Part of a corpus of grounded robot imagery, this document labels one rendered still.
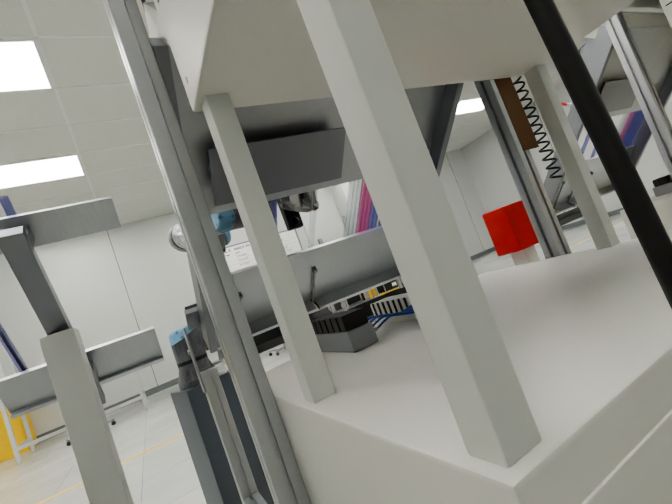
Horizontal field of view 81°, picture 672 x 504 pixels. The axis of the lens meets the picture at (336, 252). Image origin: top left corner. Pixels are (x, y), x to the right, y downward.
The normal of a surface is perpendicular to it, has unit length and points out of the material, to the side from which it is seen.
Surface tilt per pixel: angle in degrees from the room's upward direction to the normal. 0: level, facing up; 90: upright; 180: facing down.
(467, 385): 90
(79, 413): 90
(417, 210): 90
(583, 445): 90
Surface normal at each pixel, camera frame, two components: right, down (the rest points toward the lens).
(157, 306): 0.42, -0.22
